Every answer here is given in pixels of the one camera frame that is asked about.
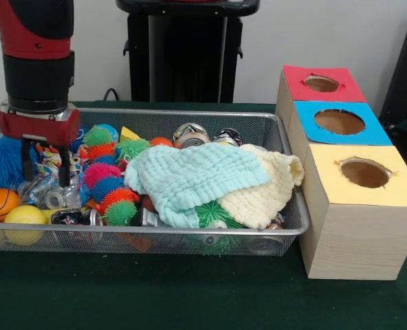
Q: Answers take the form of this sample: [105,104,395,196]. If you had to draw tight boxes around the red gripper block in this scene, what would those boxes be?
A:
[0,102,82,188]

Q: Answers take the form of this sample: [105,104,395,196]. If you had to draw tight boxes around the multicolour spiky caterpillar toy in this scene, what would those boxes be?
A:
[81,124,141,227]

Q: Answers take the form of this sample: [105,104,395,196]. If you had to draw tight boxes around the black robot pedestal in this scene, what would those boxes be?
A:
[115,0,261,103]

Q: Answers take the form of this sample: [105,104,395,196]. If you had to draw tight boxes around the shallow wire mesh bin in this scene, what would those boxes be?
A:
[0,105,310,257]

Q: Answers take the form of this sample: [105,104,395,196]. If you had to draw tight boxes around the green spiky ball with eyes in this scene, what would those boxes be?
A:
[195,201,245,256]

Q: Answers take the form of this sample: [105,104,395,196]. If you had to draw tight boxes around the yellow smooth ball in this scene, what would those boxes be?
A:
[3,205,47,247]

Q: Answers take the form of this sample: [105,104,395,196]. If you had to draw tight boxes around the wooden box with three holes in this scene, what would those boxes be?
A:
[274,65,407,281]

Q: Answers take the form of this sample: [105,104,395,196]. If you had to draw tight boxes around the mint green waffle cloth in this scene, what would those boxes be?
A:
[124,143,272,228]

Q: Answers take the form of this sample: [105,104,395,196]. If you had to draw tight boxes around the blue fuzzy monster toy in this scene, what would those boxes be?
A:
[0,134,39,190]

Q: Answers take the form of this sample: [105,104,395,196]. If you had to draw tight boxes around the black upright panel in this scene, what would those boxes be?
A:
[378,5,407,121]

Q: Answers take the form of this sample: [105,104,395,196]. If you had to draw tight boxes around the cream yellow waffle cloth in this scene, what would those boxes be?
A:
[219,143,306,230]

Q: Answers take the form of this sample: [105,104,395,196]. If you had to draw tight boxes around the dark green tablecloth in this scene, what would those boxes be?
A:
[0,99,407,330]

